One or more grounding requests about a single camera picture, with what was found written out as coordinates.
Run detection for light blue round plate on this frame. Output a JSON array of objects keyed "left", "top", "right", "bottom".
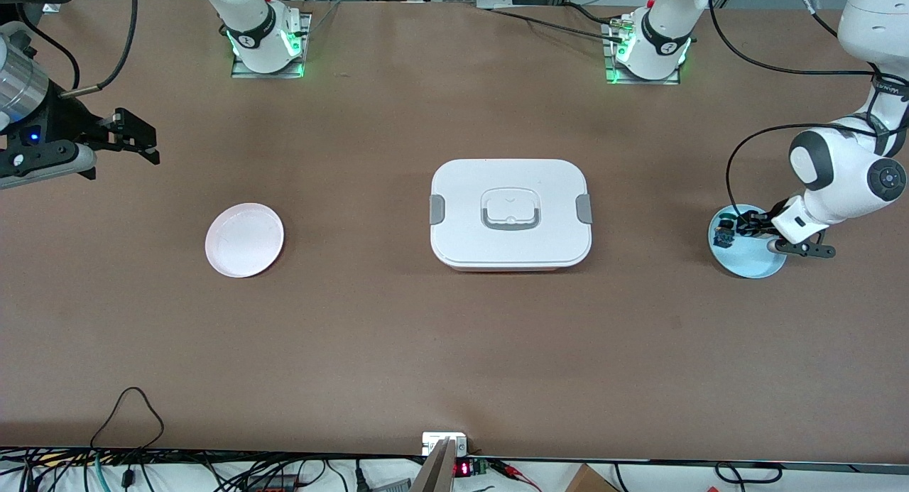
[{"left": 709, "top": 204, "right": 788, "bottom": 279}]

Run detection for pink round plate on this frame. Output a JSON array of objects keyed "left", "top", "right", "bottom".
[{"left": 205, "top": 203, "right": 285, "bottom": 278}]

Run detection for brown cardboard box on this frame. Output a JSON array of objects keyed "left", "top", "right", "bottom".
[{"left": 565, "top": 464, "right": 619, "bottom": 492}]

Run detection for red black clip leads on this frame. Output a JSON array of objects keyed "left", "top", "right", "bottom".
[{"left": 490, "top": 459, "right": 542, "bottom": 492}]

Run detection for grey metal bar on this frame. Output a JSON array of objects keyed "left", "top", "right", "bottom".
[{"left": 413, "top": 439, "right": 456, "bottom": 492}]

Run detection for green push button switch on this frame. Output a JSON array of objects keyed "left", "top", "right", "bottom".
[{"left": 712, "top": 212, "right": 738, "bottom": 249}]

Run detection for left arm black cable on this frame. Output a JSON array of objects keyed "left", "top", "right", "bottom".
[{"left": 707, "top": 0, "right": 909, "bottom": 226}]

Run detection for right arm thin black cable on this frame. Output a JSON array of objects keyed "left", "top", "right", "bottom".
[{"left": 18, "top": 6, "right": 80, "bottom": 92}]

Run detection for black cable coil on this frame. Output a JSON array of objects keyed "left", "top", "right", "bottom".
[{"left": 714, "top": 461, "right": 783, "bottom": 484}]

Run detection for white lunch box grey handle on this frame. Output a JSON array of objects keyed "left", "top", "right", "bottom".
[{"left": 430, "top": 158, "right": 592, "bottom": 273}]

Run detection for looped thin black cable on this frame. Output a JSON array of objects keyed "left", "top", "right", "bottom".
[{"left": 90, "top": 386, "right": 165, "bottom": 452}]

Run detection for black cable to arm base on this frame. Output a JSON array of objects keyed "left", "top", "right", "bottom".
[
  {"left": 565, "top": 2, "right": 622, "bottom": 28},
  {"left": 489, "top": 8, "right": 626, "bottom": 41}
]

